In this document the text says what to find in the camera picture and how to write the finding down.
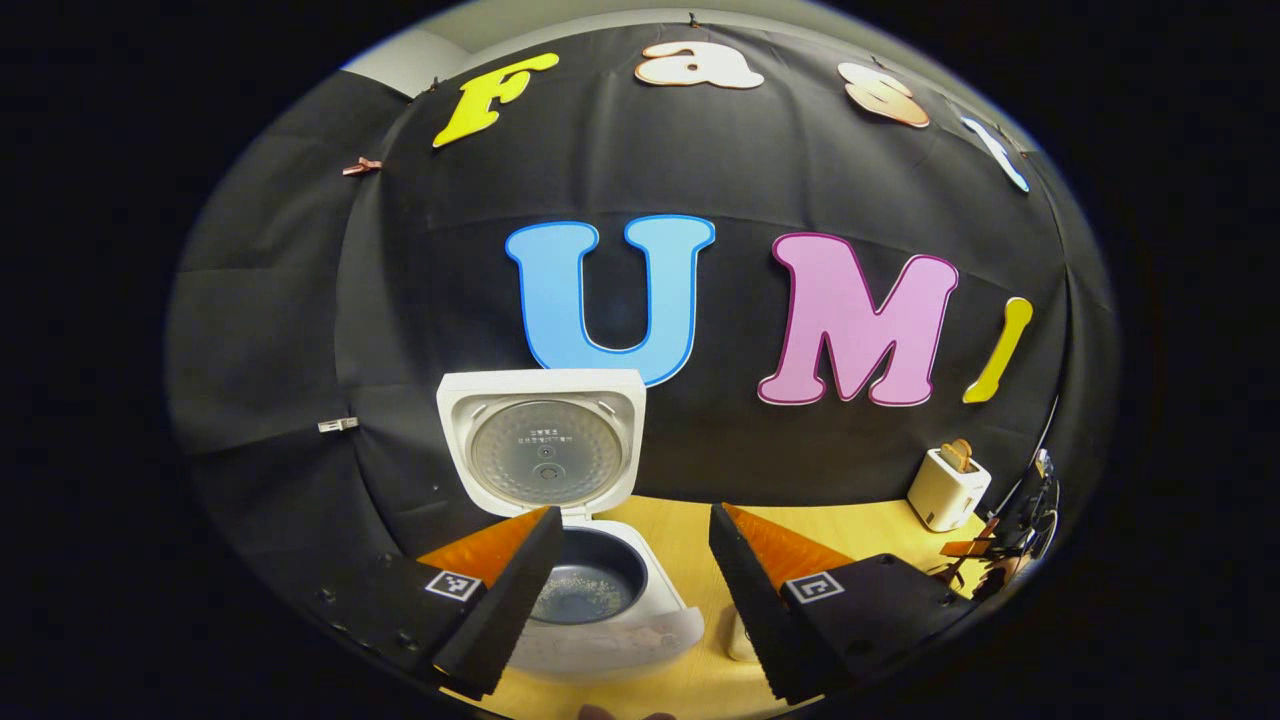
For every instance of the white plastic clip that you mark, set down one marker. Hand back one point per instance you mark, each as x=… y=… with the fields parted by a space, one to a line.
x=338 y=425

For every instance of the brown toast slice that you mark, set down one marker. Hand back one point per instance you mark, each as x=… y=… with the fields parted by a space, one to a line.
x=963 y=452
x=950 y=460

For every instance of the black backdrop cloth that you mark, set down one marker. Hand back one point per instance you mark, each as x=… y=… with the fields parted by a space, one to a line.
x=720 y=180

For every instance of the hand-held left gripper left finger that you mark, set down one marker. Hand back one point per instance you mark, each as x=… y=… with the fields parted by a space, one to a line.
x=515 y=605

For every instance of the copper spring clip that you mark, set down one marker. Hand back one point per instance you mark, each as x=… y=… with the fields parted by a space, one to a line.
x=361 y=166

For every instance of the white rice cooker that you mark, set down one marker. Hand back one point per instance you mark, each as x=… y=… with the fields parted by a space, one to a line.
x=545 y=450

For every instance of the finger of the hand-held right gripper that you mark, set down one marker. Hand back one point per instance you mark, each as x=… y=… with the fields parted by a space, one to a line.
x=968 y=549

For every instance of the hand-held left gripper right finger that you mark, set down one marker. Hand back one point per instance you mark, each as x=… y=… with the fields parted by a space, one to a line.
x=760 y=620

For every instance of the white toaster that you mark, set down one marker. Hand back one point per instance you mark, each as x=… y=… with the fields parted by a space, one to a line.
x=945 y=495

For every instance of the clear plastic container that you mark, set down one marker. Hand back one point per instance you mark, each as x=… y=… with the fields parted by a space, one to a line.
x=740 y=635

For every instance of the scooped white rice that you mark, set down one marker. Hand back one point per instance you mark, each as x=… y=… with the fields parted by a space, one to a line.
x=585 y=597

